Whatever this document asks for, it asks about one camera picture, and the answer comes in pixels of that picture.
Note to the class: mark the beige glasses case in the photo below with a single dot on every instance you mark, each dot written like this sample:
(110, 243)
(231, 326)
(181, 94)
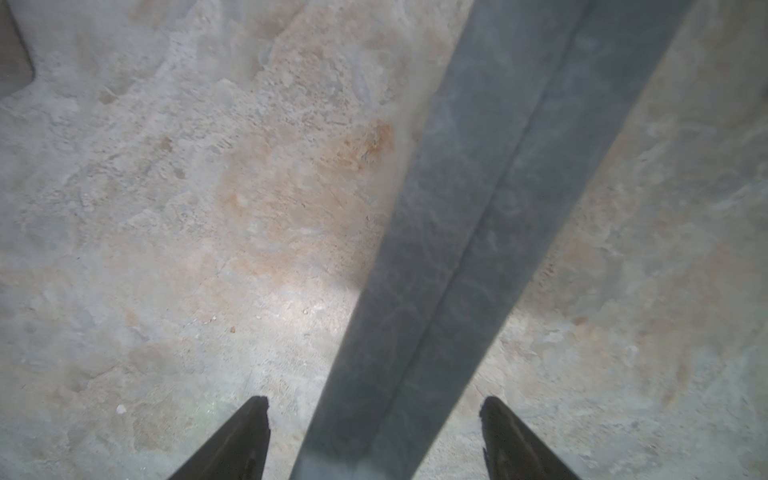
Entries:
(16, 68)

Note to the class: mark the teal glasses case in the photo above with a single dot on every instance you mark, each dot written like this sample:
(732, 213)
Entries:
(532, 99)

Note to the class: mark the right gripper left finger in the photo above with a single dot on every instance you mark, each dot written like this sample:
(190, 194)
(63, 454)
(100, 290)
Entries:
(237, 450)

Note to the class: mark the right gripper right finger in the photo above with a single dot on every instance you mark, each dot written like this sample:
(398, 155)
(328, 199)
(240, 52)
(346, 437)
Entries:
(513, 451)

